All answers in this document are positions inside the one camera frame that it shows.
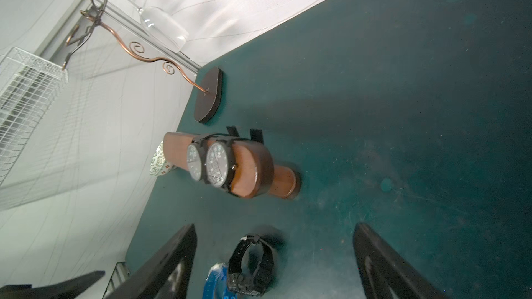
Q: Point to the black wire glass holder stand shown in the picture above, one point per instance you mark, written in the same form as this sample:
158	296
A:
210	89

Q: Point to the slim black analog watch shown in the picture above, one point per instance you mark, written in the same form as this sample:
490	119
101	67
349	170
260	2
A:
196	157
220	161

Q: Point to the green table mat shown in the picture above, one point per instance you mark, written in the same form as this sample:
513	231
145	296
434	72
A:
413	116

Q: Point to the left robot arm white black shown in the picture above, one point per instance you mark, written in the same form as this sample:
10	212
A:
68	289

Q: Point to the green patterned ceramic bowl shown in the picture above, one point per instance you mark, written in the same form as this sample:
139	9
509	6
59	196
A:
159	165

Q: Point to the white wire basket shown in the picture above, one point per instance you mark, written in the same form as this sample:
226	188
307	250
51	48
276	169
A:
29	86

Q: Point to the hanging clear wine glass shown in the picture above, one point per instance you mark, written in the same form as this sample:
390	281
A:
162	27

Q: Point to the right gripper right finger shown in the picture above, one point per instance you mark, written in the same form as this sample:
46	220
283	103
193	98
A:
383	272

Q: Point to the wooden T-shaped watch stand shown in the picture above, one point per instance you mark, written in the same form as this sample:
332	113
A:
256	173

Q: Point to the blue translucent watch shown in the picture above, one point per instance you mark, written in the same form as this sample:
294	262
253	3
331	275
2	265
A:
215	286

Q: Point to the chunky black digital watch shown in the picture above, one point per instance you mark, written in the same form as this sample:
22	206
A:
251	267

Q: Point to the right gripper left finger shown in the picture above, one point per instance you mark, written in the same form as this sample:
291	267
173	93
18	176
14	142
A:
167	273

